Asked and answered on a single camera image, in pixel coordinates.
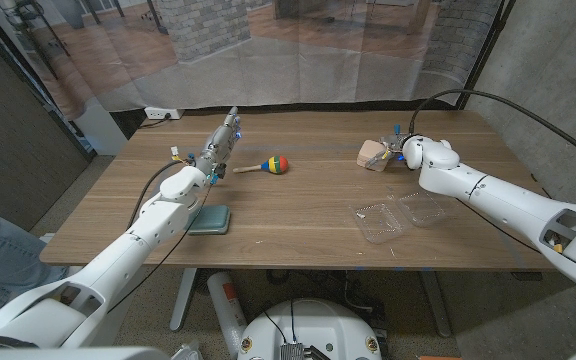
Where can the white cylinder with orange label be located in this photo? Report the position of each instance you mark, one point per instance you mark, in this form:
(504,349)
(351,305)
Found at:
(227,310)

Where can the white robot torso base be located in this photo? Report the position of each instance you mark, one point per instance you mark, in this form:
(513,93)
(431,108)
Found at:
(313,325)

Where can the white power strip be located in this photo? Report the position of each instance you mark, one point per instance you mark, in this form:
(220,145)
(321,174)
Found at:
(160,113)

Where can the clear plastic clamshell container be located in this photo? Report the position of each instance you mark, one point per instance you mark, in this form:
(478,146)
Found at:
(380,222)

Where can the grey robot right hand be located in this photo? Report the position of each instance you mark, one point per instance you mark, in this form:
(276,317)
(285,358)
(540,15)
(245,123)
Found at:
(393,146)

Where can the printed fabric backdrop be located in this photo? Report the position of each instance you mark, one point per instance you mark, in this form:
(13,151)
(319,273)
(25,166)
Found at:
(268,60)

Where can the grey table leg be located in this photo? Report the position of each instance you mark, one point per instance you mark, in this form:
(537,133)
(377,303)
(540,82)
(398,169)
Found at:
(184,300)
(437,305)

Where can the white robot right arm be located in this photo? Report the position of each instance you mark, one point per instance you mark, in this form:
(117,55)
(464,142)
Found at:
(508,200)

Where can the colourful striped wooden maraca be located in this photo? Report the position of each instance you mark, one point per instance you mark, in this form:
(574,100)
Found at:
(275,165)

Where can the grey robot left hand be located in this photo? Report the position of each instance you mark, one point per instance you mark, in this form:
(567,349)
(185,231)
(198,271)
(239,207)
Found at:
(219,144)

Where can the black backdrop stand pole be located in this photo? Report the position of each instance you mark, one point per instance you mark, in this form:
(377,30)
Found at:
(484,55)

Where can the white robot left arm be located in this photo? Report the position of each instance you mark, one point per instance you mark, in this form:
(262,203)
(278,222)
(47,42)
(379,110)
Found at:
(128,250)

